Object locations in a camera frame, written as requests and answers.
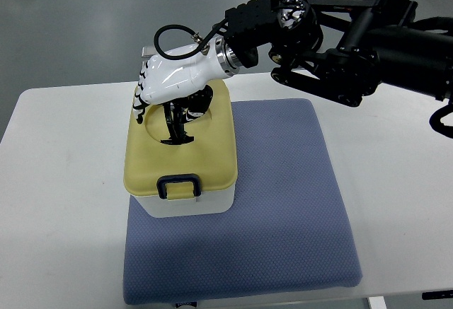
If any blue padded mat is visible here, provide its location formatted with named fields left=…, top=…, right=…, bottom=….
left=123, top=99, right=362, bottom=305

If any white storage box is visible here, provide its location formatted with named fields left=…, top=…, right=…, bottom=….
left=134, top=183, right=236, bottom=218

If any black table control panel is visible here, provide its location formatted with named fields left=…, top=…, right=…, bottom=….
left=422, top=290, right=453, bottom=301

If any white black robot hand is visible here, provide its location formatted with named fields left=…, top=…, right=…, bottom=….
left=132, top=36, right=242, bottom=124

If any yellow box lid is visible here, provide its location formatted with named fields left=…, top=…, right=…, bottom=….
left=123, top=80, right=238, bottom=197

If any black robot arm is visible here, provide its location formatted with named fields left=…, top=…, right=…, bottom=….
left=211, top=0, right=452, bottom=137

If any upper silver floor plate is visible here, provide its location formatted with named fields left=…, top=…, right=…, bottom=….
left=141, top=45, right=158, bottom=58

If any white table leg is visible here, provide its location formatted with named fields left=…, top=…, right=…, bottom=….
left=367, top=296, right=387, bottom=309

